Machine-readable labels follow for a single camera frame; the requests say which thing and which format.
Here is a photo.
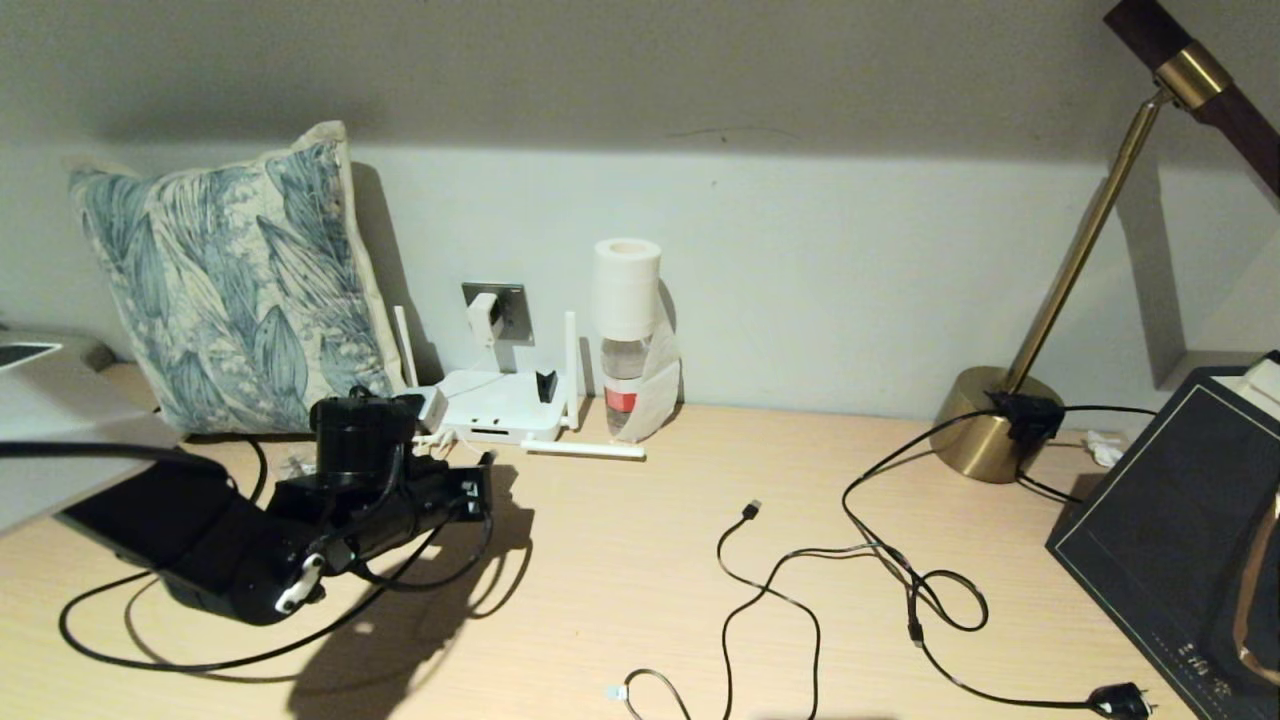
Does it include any black ethernet cable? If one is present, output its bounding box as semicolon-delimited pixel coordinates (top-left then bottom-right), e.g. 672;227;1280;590
58;435;496;673

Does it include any black lamp power cord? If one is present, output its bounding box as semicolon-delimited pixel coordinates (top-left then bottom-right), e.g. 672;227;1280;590
843;403;1161;719

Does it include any white router with antennas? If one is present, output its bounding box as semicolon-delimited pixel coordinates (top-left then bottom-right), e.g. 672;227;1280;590
392;305;647;461

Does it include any white cord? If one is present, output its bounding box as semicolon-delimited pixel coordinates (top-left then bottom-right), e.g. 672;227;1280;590
415;340;501;461

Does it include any grey wall socket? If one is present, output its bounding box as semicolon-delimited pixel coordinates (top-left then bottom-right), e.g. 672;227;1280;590
462;281;534;345

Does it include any blue leaf print pillow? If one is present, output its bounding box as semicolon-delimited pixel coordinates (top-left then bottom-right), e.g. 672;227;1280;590
70;120;416;436

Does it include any white paper roll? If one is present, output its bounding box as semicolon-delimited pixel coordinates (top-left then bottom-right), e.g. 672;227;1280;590
593;236;663;342

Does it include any clear bottle with red label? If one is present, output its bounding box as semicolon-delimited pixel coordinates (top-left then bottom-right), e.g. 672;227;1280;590
600;335;656;439

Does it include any white power adapter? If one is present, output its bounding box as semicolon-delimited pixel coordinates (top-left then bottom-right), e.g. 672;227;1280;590
467;291;505;348

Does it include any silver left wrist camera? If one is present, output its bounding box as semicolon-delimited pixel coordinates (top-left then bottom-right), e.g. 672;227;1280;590
395;385;449;434

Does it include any black left wrist camera cable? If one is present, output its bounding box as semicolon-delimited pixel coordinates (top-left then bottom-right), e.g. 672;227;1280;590
0;440;496;593

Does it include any black USB cable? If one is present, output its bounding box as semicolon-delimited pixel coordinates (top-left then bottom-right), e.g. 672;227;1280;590
605;499;926;720

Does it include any brass desk lamp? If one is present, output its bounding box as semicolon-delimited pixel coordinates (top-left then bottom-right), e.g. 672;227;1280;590
932;0;1280;484

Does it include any black cord switch box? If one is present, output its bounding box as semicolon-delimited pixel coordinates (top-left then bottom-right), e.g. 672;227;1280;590
990;392;1068;442

